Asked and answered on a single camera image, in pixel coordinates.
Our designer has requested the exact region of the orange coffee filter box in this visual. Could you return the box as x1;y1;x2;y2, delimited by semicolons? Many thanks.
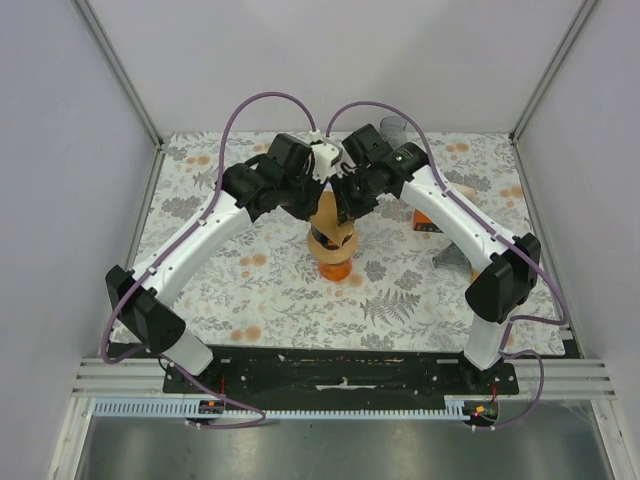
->
412;183;477;234

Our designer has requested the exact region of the floral tablecloth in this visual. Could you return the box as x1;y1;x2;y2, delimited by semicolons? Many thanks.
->
110;130;566;357

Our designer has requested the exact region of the blue glass dripper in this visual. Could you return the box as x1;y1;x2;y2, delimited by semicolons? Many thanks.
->
311;227;345;250

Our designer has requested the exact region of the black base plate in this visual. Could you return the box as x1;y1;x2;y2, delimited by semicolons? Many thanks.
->
162;341;519;412

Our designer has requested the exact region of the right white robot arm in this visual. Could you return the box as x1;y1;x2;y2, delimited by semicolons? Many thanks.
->
331;124;541;394

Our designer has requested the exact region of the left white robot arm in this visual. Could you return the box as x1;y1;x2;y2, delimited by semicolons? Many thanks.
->
106;131;341;393

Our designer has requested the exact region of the grey glass carafe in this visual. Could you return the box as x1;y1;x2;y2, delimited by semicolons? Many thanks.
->
379;116;407;150

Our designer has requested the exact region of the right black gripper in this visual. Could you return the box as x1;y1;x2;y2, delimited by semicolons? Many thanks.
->
330;168;380;228

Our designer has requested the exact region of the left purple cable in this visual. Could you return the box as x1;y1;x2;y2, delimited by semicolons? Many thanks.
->
99;91;317;364

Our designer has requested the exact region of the brown paper coffee filter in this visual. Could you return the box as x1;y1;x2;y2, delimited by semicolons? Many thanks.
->
310;190;355;242

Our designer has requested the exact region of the orange glass carafe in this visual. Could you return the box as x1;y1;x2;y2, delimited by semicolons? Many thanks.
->
318;260;352;282

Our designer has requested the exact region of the white cable duct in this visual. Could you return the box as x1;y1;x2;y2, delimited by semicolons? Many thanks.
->
93;397;471;420

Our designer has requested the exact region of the wooden ring dripper stand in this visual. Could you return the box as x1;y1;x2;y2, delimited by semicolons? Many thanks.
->
307;228;359;264

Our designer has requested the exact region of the grey glass dripper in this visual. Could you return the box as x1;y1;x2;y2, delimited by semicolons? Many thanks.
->
432;243;471;271

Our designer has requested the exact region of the aluminium frame rail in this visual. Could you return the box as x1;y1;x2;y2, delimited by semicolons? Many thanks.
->
512;359;615;400

